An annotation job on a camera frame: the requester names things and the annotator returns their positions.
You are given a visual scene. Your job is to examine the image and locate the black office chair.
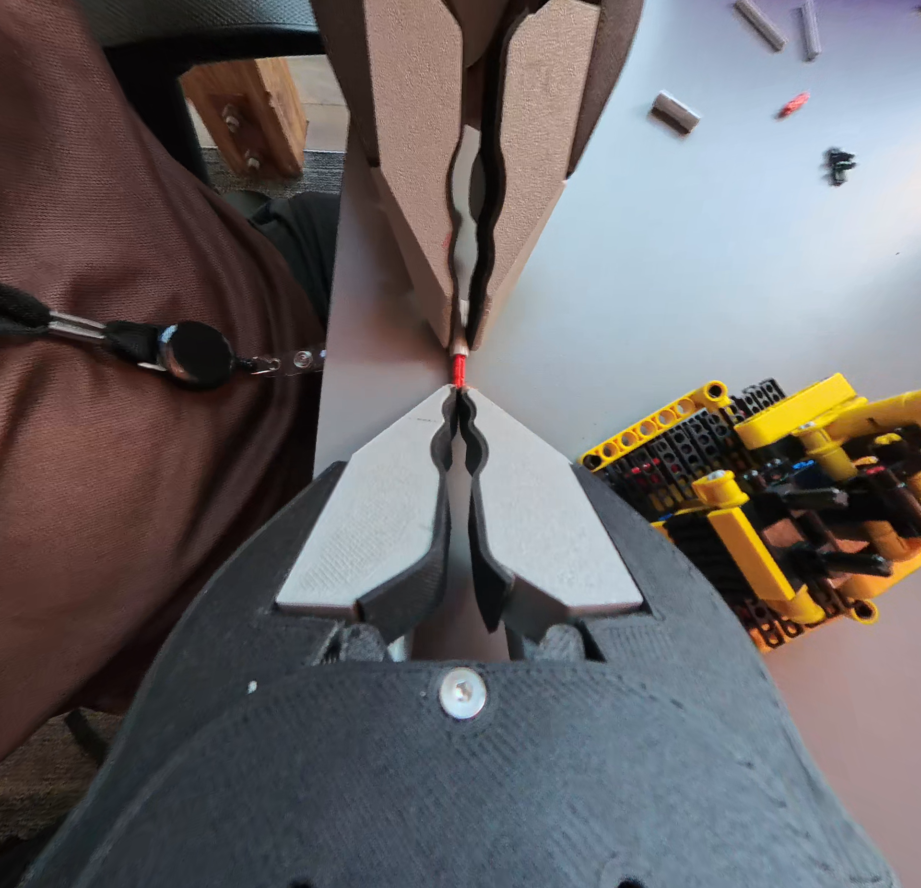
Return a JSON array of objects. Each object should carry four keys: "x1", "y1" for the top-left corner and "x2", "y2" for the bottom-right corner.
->
[{"x1": 58, "y1": 0, "x2": 326, "y2": 184}]

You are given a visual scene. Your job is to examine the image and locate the dark pants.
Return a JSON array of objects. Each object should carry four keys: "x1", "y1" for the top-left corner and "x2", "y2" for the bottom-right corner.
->
[{"x1": 245, "y1": 191, "x2": 341, "y2": 331}]

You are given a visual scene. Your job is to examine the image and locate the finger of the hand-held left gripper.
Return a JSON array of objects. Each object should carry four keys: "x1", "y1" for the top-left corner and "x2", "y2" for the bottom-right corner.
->
[
  {"x1": 462, "y1": 0, "x2": 604, "y2": 352},
  {"x1": 362, "y1": 0, "x2": 465, "y2": 349}
]

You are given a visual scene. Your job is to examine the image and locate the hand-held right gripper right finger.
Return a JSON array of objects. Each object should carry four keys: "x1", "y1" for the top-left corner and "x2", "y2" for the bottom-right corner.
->
[{"x1": 459, "y1": 386, "x2": 645, "y2": 646}]

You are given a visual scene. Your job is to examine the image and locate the black lanyard strap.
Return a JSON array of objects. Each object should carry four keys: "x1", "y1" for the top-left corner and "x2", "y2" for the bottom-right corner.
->
[{"x1": 0, "y1": 282, "x2": 174, "y2": 371}]

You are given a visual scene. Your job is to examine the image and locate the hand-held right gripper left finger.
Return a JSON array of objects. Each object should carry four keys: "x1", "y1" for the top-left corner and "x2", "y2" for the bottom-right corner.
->
[{"x1": 274, "y1": 386, "x2": 460, "y2": 646}]

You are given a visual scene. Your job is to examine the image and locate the black badge reel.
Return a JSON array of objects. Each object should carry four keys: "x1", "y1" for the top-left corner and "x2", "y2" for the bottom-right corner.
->
[{"x1": 157, "y1": 320, "x2": 237, "y2": 391}]

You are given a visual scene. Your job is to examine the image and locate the wooden table leg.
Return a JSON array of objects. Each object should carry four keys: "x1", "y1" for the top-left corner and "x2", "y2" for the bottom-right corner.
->
[{"x1": 178, "y1": 57, "x2": 310, "y2": 181}]

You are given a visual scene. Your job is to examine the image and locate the yellow black lego vehicle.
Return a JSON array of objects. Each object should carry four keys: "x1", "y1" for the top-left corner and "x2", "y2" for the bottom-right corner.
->
[{"x1": 578, "y1": 372, "x2": 921, "y2": 651}]

